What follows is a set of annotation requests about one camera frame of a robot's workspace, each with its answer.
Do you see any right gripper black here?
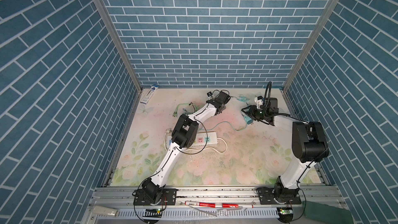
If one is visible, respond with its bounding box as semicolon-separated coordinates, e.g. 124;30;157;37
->
242;105;269;121

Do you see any white power strip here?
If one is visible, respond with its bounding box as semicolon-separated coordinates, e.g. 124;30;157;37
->
164;132;218;148

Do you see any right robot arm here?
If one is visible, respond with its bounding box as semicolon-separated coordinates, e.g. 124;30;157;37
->
241;96;329;205

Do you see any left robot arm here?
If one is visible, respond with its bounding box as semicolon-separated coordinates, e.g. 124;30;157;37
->
132;90;231;204

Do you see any blue white small box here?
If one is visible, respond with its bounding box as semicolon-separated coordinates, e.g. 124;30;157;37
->
140;84;159;105

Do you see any beige remote box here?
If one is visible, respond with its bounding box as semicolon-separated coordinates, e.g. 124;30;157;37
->
92;205;119;217

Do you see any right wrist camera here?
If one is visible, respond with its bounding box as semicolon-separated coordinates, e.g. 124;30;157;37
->
254;96;264;109

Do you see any teal usb cable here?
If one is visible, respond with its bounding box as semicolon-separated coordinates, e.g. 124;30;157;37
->
198;119;249;131

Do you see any light green usb cable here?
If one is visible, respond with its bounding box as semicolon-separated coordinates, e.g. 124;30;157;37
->
172;102;203;119

